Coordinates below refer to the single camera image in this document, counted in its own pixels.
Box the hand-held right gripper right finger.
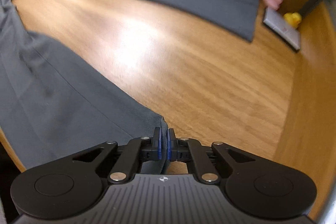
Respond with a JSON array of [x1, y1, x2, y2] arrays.
[[166, 128, 256, 185]]

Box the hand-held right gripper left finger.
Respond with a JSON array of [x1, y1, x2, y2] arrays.
[[72, 127, 163, 184]]

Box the grey pants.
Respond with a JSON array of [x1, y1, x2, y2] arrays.
[[0, 0, 260, 172]]

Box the silver flat box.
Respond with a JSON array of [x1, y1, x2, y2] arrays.
[[262, 7, 301, 52]]

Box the yellow rubber duck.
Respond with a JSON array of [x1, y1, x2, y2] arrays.
[[283, 12, 302, 29]]

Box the pink toy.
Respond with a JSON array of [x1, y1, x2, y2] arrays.
[[263, 0, 284, 8]]

